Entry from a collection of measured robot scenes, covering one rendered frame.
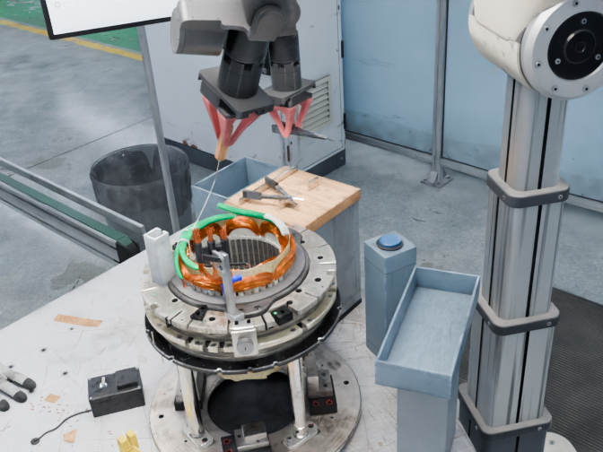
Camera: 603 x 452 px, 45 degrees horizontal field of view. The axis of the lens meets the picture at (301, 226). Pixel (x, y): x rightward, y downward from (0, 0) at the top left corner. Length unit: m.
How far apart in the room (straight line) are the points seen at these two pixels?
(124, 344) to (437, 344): 0.73
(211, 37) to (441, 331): 0.56
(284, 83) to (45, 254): 2.35
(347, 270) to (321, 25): 2.21
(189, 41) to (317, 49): 2.68
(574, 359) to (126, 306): 1.63
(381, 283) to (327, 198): 0.21
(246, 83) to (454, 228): 2.50
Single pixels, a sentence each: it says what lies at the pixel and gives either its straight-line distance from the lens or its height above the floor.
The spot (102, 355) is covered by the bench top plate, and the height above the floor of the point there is 0.78.
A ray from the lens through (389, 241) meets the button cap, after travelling 1.33.
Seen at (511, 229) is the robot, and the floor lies 1.11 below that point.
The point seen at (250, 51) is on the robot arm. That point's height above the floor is 1.47.
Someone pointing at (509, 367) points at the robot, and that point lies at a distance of 1.43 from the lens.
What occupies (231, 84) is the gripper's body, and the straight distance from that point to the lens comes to 1.00.
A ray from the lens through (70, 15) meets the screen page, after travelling 2.09.
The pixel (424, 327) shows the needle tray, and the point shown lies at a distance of 1.16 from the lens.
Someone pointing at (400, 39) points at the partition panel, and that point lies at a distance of 3.67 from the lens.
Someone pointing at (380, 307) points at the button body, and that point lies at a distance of 1.38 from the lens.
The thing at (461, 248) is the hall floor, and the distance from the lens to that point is 3.26.
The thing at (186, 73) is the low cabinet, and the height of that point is 0.55.
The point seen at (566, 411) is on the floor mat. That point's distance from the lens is 2.54.
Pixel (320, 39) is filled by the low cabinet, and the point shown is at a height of 0.74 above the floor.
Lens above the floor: 1.75
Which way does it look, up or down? 31 degrees down
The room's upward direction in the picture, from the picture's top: 4 degrees counter-clockwise
